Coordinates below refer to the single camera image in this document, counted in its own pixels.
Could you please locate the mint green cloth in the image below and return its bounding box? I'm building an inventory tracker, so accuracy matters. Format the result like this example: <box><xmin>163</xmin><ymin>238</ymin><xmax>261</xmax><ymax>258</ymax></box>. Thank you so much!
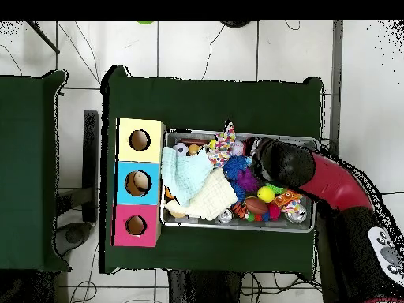
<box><xmin>160</xmin><ymin>146</ymin><xmax>215</xmax><ymax>208</ymax></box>

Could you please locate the colourful dotted cloth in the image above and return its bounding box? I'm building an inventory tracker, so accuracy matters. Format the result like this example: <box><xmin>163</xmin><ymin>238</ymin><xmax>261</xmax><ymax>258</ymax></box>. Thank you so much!
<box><xmin>206</xmin><ymin>121</ymin><xmax>237</xmax><ymax>168</ymax></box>

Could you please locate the cream white cloth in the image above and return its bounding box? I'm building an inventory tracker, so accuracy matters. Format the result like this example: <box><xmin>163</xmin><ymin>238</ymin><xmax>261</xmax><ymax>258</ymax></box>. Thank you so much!
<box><xmin>163</xmin><ymin>176</ymin><xmax>238</xmax><ymax>221</ymax></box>

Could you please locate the wooden box with three holes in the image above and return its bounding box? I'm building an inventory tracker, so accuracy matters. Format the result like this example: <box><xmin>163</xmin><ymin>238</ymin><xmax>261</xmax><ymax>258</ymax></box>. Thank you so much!
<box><xmin>110</xmin><ymin>118</ymin><xmax>167</xmax><ymax>248</ymax></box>

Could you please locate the shallow mesh bin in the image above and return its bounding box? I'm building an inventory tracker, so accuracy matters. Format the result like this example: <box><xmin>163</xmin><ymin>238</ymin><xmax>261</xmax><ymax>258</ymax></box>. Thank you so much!
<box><xmin>160</xmin><ymin>128</ymin><xmax>320</xmax><ymax>234</ymax></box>

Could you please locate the black and white soccer ball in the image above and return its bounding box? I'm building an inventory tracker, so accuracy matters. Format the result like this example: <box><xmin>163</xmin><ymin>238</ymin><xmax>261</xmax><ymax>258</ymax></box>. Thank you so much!
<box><xmin>172</xmin><ymin>142</ymin><xmax>189</xmax><ymax>157</ymax></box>

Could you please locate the blue spiky ball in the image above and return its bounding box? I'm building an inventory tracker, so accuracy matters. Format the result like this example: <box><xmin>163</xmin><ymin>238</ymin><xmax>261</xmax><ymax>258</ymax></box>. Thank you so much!
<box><xmin>222</xmin><ymin>155</ymin><xmax>249</xmax><ymax>181</ymax></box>

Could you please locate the white baseball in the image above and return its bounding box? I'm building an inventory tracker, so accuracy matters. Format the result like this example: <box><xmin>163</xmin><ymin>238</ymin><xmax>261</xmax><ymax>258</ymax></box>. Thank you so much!
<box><xmin>230</xmin><ymin>140</ymin><xmax>245</xmax><ymax>157</ymax></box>

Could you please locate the purple spiky toy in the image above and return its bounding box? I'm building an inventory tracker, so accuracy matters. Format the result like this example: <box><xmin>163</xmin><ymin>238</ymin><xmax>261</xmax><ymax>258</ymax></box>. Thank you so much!
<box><xmin>236</xmin><ymin>168</ymin><xmax>261</xmax><ymax>193</ymax></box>

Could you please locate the dark green table cloth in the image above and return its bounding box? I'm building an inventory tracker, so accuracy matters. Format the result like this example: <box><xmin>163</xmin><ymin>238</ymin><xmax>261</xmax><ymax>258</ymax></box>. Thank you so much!
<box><xmin>0</xmin><ymin>69</ymin><xmax>71</xmax><ymax>273</ymax></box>
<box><xmin>99</xmin><ymin>64</ymin><xmax>324</xmax><ymax>275</ymax></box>

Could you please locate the brown toy football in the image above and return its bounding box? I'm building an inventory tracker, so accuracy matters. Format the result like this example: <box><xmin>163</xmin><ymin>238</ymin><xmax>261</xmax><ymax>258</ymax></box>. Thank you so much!
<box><xmin>244</xmin><ymin>196</ymin><xmax>269</xmax><ymax>215</ymax></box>

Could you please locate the yellow ball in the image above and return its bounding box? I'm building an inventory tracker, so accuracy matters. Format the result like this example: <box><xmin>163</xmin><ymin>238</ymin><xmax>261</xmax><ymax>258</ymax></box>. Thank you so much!
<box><xmin>256</xmin><ymin>185</ymin><xmax>276</xmax><ymax>204</ymax></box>

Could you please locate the orange plastic tray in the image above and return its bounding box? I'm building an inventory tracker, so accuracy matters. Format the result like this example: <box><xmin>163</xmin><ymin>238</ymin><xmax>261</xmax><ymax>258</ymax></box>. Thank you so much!
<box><xmin>271</xmin><ymin>189</ymin><xmax>304</xmax><ymax>208</ymax></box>

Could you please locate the black upright panel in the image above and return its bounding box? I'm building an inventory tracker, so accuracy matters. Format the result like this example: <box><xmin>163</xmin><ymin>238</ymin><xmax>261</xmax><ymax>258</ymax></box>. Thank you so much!
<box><xmin>81</xmin><ymin>110</ymin><xmax>99</xmax><ymax>223</ymax></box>

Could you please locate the grey round stand foot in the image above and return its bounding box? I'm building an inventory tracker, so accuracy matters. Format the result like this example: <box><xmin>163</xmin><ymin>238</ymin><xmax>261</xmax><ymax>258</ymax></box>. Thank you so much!
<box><xmin>53</xmin><ymin>220</ymin><xmax>95</xmax><ymax>257</ymax></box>

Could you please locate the black round object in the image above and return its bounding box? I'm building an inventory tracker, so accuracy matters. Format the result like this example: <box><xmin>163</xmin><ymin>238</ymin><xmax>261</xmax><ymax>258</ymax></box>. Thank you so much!
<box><xmin>219</xmin><ymin>20</ymin><xmax>253</xmax><ymax>28</ymax></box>

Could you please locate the black slanted rod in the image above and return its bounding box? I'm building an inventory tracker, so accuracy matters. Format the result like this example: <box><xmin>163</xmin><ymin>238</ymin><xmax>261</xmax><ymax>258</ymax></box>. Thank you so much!
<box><xmin>25</xmin><ymin>20</ymin><xmax>61</xmax><ymax>54</ymax></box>

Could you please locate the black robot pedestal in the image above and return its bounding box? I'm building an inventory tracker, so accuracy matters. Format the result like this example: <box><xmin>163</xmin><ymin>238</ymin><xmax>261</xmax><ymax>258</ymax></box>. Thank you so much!
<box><xmin>166</xmin><ymin>269</ymin><xmax>245</xmax><ymax>303</ymax></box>

